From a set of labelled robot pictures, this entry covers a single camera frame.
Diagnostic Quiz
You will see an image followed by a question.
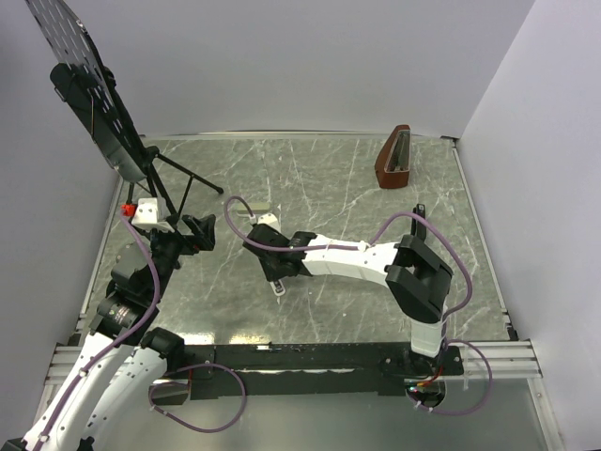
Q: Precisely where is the black tripod stand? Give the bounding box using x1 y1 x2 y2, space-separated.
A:
139 146 224 218

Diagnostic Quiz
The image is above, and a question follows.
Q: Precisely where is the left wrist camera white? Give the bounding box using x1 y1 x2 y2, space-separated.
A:
120 197 175 232

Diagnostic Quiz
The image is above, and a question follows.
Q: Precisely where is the brown wooden metronome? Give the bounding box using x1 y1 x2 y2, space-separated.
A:
374 124 411 190

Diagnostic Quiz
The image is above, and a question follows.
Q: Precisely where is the purple cable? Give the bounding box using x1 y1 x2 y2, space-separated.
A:
32 210 162 450
223 195 473 349

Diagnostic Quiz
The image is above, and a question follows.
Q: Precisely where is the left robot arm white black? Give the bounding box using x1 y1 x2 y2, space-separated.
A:
3 215 215 450

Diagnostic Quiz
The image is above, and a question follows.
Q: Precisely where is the black perforated panel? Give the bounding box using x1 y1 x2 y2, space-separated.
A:
26 1 148 182

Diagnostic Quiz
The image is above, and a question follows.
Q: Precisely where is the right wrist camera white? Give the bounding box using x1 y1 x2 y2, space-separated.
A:
251 212 281 232

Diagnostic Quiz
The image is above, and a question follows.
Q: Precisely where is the blue stapler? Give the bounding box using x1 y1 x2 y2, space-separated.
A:
271 281 285 296

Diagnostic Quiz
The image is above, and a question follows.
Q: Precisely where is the aluminium rail frame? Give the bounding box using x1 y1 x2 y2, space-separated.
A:
43 341 543 386

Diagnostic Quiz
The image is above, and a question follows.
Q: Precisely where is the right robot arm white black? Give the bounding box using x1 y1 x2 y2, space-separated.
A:
243 224 453 374

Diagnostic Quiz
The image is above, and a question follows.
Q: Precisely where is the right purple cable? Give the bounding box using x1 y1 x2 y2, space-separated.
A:
223 195 473 349

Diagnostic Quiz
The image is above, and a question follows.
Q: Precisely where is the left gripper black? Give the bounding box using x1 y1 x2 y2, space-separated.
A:
139 212 214 299

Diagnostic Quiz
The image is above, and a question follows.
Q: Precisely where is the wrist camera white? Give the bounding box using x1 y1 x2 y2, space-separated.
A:
120 197 175 232
251 212 281 232

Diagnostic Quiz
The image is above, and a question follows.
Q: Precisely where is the beige stapler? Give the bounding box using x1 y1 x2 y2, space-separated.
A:
233 202 271 217

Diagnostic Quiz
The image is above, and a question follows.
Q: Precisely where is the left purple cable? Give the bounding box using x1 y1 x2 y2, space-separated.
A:
32 210 162 450

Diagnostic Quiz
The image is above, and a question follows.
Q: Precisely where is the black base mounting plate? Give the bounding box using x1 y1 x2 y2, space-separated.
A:
159 342 464 400

